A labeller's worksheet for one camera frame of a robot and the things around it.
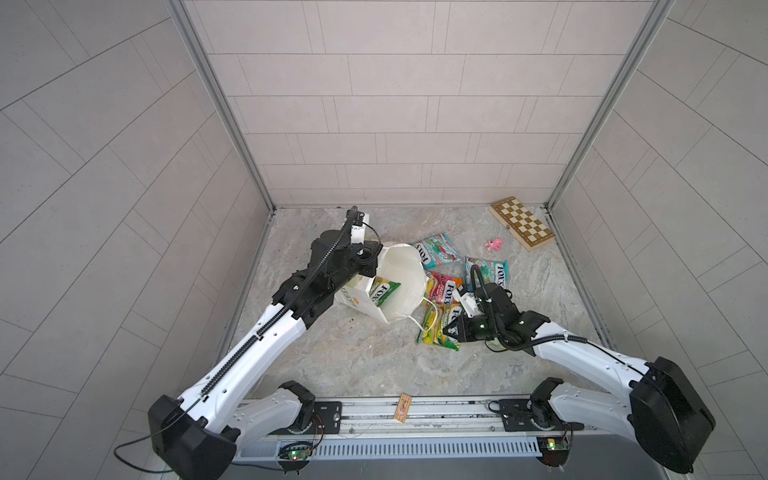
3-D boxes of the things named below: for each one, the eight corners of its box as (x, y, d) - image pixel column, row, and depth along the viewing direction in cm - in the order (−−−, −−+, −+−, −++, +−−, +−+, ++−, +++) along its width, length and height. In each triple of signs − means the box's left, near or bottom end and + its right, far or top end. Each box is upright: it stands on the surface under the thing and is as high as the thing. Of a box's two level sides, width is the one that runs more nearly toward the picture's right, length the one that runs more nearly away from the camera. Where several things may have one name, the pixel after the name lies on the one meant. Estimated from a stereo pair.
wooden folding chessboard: (529, 252, 105) (532, 247, 103) (488, 210, 118) (490, 204, 116) (553, 239, 109) (557, 234, 106) (510, 200, 122) (513, 195, 120)
